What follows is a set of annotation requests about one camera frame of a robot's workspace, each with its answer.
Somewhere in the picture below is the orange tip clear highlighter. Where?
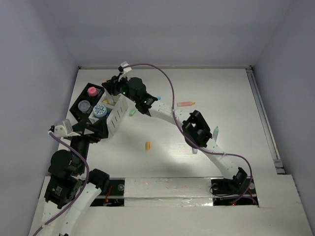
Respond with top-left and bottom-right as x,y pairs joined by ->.
104,89 -> 114,106

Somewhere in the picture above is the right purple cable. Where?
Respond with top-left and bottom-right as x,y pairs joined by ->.
127,63 -> 253,206

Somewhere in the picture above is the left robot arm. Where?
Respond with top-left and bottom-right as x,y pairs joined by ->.
35,117 -> 112,236

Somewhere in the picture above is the black organizer box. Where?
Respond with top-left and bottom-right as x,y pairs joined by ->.
69,83 -> 105,122

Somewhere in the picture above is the green highlighter cap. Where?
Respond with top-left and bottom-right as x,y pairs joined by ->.
129,109 -> 136,116

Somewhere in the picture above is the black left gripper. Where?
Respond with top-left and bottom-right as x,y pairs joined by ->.
70,114 -> 109,172

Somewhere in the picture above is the blue slime jar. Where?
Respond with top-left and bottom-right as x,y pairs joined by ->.
93,103 -> 109,119

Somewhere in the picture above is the amber highlighter cap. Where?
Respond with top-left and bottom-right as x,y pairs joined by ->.
145,142 -> 151,150

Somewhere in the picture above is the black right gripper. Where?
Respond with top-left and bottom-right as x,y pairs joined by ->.
102,73 -> 139,103

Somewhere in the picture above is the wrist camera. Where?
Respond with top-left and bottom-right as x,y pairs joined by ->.
118,61 -> 132,81
49,119 -> 80,138

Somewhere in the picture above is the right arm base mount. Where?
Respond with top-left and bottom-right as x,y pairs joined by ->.
209,177 -> 258,206

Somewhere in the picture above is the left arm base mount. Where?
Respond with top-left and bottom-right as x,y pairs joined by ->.
91,178 -> 125,207

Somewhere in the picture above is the clear jar of clips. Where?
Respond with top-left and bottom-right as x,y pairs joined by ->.
77,100 -> 91,114

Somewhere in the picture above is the white slotted organizer box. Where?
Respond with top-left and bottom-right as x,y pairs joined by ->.
89,93 -> 128,138

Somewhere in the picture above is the green highlighter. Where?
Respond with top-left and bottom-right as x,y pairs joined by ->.
212,126 -> 219,142

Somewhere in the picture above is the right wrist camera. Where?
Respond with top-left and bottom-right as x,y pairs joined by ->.
118,61 -> 132,81

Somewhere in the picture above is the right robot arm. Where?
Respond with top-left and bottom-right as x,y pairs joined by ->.
102,76 -> 248,193

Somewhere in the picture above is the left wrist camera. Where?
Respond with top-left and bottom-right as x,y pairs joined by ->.
49,119 -> 80,138

